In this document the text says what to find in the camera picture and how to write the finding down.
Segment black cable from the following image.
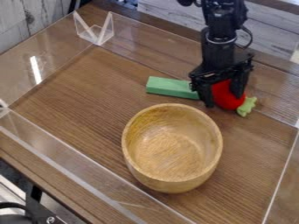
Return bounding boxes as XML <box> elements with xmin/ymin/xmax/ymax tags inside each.
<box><xmin>0</xmin><ymin>199</ymin><xmax>34</xmax><ymax>224</ymax></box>

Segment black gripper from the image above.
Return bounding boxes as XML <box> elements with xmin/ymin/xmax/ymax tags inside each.
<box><xmin>188</xmin><ymin>27</ymin><xmax>254</xmax><ymax>108</ymax></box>

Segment wooden bowl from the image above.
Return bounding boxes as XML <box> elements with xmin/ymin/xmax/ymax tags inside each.
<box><xmin>122</xmin><ymin>103</ymin><xmax>223</xmax><ymax>193</ymax></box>

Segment green rectangular block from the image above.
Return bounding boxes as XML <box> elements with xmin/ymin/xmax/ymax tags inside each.
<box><xmin>146</xmin><ymin>76</ymin><xmax>200</xmax><ymax>100</ymax></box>

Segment red plush strawberry toy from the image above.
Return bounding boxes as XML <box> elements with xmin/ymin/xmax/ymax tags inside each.
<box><xmin>211</xmin><ymin>80</ymin><xmax>258</xmax><ymax>117</ymax></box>

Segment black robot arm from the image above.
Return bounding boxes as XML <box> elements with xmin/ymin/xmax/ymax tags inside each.
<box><xmin>176</xmin><ymin>0</ymin><xmax>254</xmax><ymax>108</ymax></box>

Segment clear acrylic tray walls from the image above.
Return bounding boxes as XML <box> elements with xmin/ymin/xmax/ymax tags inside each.
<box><xmin>0</xmin><ymin>7</ymin><xmax>299</xmax><ymax>224</ymax></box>

